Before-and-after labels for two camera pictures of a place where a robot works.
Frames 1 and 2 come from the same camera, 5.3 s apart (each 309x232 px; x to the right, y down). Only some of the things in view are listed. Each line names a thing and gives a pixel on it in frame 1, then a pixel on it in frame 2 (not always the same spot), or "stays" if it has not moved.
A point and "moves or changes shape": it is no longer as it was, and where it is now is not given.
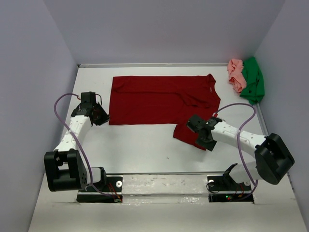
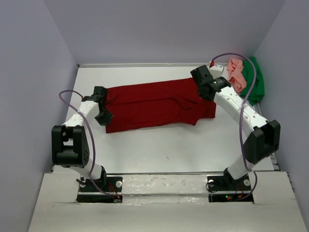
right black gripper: [210, 146] -> [208, 99]
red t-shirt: [157, 100] moves or changes shape
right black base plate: [225, 189] stays
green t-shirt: [253, 77] stays
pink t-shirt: [236, 77] stays
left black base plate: [113, 183] stays
